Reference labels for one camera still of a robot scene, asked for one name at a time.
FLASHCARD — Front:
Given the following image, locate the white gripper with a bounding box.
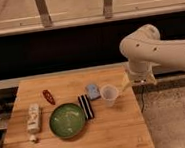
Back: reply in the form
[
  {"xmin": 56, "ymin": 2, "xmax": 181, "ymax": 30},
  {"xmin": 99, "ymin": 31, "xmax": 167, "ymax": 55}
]
[{"xmin": 121, "ymin": 61, "xmax": 157, "ymax": 91}]

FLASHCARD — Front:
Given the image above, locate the green ceramic bowl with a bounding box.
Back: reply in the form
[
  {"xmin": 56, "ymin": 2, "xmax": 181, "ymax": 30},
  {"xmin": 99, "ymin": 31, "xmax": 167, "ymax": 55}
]
[{"xmin": 49, "ymin": 103, "xmax": 86, "ymax": 139}]

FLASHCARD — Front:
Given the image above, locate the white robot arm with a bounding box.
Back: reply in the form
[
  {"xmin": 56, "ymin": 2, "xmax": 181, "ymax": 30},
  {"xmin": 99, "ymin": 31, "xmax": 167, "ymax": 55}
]
[{"xmin": 119, "ymin": 24, "xmax": 185, "ymax": 91}]

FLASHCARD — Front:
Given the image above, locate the blue sponge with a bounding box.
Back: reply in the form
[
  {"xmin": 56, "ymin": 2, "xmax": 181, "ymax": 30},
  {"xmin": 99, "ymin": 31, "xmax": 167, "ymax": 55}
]
[{"xmin": 85, "ymin": 83, "xmax": 101, "ymax": 101}]

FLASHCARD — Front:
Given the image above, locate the black striped eraser block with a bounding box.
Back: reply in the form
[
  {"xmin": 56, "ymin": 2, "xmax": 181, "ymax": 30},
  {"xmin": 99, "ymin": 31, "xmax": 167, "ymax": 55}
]
[{"xmin": 78, "ymin": 94, "xmax": 95, "ymax": 119}]

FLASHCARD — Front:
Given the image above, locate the red chili pepper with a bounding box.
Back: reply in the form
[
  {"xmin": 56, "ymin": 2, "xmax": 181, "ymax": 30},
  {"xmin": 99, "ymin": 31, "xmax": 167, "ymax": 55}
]
[{"xmin": 43, "ymin": 90, "xmax": 55, "ymax": 105}]

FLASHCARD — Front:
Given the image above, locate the white tube bottle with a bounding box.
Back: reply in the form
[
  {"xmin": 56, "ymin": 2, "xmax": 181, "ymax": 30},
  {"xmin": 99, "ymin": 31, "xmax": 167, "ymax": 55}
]
[{"xmin": 27, "ymin": 103, "xmax": 41, "ymax": 143}]

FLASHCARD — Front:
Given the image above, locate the black cable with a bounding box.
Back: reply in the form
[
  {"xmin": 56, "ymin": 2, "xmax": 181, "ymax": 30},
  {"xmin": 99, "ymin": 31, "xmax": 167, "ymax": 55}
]
[{"xmin": 136, "ymin": 84, "xmax": 148, "ymax": 114}]

